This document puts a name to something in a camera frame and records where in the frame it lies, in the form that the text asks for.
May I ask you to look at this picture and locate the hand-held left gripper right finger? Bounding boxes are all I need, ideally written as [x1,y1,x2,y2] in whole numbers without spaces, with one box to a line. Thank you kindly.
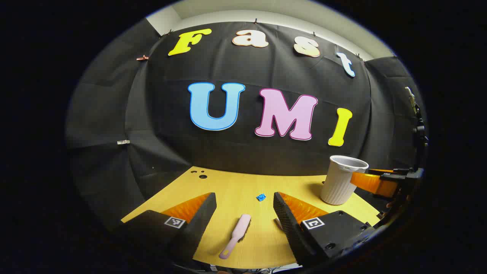
[273,191,381,268]

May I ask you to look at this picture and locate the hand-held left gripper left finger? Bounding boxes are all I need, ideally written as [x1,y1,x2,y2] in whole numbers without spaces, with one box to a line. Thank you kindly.
[114,192,217,265]

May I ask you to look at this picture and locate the white ribbed garbage bin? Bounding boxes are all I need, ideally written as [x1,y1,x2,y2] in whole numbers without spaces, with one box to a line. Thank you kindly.
[320,155,369,206]

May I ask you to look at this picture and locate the small pink broom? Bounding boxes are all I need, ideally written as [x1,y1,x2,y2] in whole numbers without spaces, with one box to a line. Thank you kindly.
[219,213,252,260]

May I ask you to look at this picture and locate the yellow wooden desktop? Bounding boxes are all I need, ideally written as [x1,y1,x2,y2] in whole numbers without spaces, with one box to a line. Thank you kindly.
[121,166,381,269]

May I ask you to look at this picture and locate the black backdrop cloth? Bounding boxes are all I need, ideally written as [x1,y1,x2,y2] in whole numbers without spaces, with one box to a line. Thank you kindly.
[65,21,428,233]

